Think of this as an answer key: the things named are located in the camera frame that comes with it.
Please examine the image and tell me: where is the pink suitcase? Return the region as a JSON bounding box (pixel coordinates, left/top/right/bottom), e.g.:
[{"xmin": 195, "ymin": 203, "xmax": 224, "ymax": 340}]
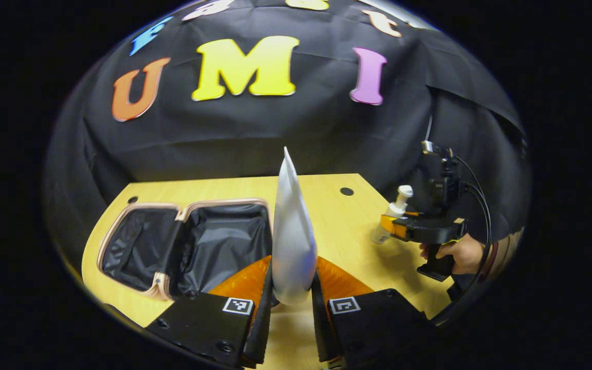
[{"xmin": 97, "ymin": 198, "xmax": 276, "ymax": 302}]

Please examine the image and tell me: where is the clear pump bottle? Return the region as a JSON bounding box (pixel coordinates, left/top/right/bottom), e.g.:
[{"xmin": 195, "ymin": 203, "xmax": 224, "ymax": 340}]
[{"xmin": 371, "ymin": 185, "xmax": 414, "ymax": 245}]

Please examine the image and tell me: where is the black backdrop cloth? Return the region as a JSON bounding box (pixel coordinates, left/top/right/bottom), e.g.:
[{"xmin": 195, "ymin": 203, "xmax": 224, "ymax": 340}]
[{"xmin": 44, "ymin": 0, "xmax": 530, "ymax": 247}]

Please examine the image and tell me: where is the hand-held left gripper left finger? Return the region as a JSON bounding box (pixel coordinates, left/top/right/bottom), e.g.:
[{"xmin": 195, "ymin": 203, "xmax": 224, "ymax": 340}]
[{"xmin": 145, "ymin": 255, "xmax": 274, "ymax": 369}]

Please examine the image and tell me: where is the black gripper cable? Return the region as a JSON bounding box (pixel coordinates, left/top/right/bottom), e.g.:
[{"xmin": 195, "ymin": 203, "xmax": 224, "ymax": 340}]
[{"xmin": 450, "ymin": 154, "xmax": 493, "ymax": 304}]

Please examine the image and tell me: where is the white squeeze tube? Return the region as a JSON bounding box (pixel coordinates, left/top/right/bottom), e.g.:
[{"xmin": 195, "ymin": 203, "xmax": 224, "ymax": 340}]
[{"xmin": 271, "ymin": 146, "xmax": 318, "ymax": 306}]

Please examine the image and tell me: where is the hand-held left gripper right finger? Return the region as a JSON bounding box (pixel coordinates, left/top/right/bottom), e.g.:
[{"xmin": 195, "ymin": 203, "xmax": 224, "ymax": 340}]
[{"xmin": 310, "ymin": 256, "xmax": 434, "ymax": 370}]

